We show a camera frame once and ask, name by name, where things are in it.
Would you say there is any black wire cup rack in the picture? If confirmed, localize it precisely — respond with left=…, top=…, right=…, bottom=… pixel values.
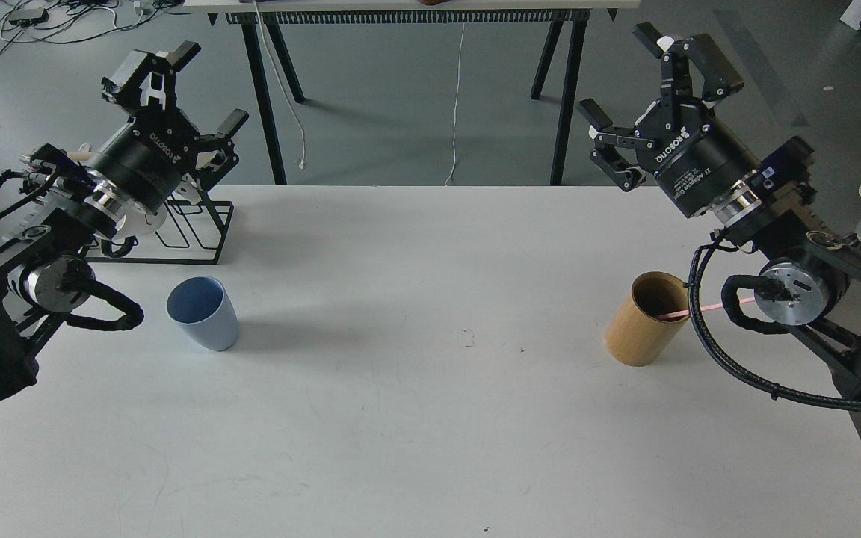
left=86, top=193, right=235, bottom=266

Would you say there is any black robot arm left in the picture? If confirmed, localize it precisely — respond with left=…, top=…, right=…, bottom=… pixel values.
left=0, top=41, right=248, bottom=401

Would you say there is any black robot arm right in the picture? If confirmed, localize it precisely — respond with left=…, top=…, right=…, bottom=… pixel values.
left=578, top=22, right=861, bottom=413

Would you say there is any pink chopstick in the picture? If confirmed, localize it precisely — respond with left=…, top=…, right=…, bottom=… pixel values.
left=655, top=297, right=756, bottom=321

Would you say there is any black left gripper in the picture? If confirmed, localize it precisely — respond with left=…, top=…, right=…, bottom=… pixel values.
left=87, top=41, right=250, bottom=212

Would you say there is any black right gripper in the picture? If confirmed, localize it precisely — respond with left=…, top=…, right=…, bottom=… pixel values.
left=577, top=22, right=761, bottom=217

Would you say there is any floor cables and adapter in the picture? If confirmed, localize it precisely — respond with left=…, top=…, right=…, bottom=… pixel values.
left=0, top=0, right=192, bottom=95

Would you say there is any bamboo cylinder holder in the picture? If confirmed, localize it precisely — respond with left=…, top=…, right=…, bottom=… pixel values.
left=604, top=271, right=690, bottom=367

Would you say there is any black trestle table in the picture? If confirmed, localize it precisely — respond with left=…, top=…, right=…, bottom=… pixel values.
left=182, top=1, right=640, bottom=186

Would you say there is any blue plastic cup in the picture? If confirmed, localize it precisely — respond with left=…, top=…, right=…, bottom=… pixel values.
left=165, top=276, right=240, bottom=352

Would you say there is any white hanging cable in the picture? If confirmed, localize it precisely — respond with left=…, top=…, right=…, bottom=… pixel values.
left=444, top=22, right=467, bottom=187

